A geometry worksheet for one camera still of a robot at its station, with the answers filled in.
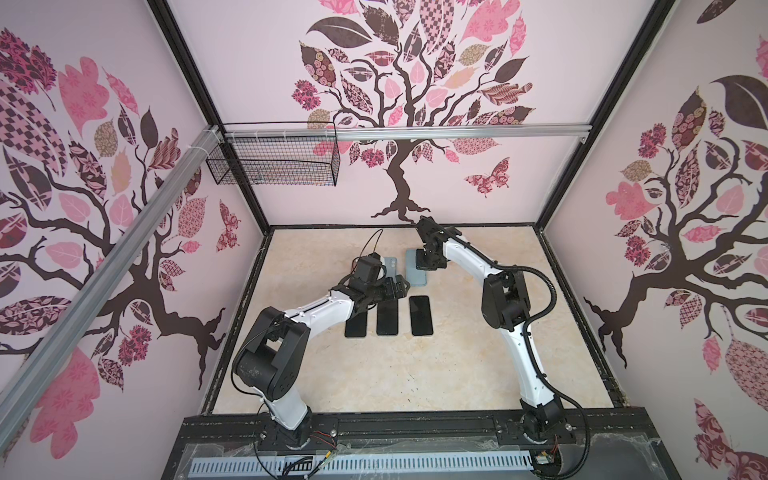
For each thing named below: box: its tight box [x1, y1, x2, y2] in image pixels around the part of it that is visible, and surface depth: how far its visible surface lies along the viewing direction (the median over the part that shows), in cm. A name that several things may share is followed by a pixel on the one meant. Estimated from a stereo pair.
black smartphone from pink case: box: [344, 311, 368, 337], surface depth 94 cm
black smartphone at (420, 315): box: [409, 295, 433, 336], surface depth 97 cm
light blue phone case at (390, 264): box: [384, 257, 397, 282], surface depth 112 cm
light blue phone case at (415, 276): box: [406, 248, 427, 287], surface depth 105 cm
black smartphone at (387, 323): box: [376, 299, 399, 336], surface depth 95 cm
